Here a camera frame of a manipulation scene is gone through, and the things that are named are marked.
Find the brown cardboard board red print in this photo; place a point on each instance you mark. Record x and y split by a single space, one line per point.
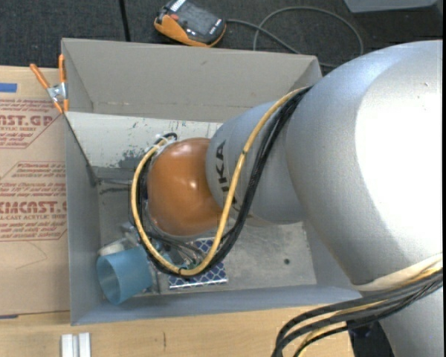
29 266

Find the blue plastic cup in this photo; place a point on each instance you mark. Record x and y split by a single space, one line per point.
128 271

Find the blue white patterned flat tile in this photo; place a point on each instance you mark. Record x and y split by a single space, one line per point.
212 275

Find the white round object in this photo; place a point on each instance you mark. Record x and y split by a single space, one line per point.
111 247

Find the grey metal bin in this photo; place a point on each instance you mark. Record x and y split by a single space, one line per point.
267 262

